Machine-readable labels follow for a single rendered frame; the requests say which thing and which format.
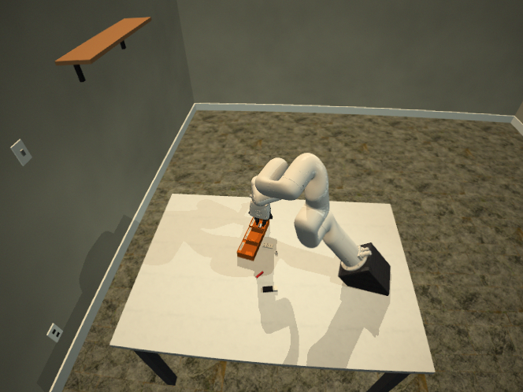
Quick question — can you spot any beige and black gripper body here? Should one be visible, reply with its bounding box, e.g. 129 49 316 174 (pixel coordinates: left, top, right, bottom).
250 199 271 220

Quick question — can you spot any orange open bin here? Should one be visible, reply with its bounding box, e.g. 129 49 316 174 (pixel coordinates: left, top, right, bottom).
237 218 269 261

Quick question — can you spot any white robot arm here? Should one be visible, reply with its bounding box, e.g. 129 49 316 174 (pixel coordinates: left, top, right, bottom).
250 153 372 272

